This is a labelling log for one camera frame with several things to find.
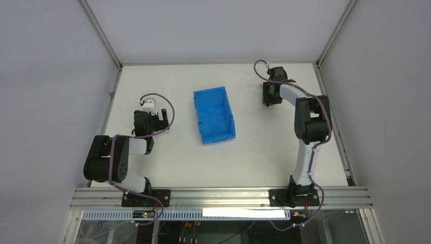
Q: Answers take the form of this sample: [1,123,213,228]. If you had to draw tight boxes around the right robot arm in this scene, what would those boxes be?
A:
[262,67,332,207]

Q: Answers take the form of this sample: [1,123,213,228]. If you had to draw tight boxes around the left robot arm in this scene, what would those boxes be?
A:
[83,109,169,196]

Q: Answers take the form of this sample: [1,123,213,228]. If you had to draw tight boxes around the blue plastic bin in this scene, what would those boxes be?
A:
[193,86,236,145]

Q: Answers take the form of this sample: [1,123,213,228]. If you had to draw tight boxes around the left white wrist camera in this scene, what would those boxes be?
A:
[139,98,158,115]

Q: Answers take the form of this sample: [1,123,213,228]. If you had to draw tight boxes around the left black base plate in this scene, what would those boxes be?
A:
[121,189,171,207]

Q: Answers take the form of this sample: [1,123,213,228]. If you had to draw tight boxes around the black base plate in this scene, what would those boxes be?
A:
[268,189,320,208]
[121,189,171,207]

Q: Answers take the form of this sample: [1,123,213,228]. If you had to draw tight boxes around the grey slotted cable duct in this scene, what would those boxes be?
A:
[82,208,291,221]

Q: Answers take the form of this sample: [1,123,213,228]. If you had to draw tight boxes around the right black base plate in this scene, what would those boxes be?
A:
[268,189,320,208]

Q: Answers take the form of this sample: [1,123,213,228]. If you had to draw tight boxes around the right aluminium frame post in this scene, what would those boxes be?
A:
[316,0,358,69]

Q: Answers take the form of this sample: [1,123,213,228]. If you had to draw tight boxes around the aluminium frame post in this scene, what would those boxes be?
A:
[77,0,122,70]
[316,0,358,69]

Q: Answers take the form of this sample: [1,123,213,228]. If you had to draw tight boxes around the left aluminium frame post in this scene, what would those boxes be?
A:
[77,0,122,70]

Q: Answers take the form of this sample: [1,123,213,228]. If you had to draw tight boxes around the aluminium front rail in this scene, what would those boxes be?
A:
[70,187,374,210]

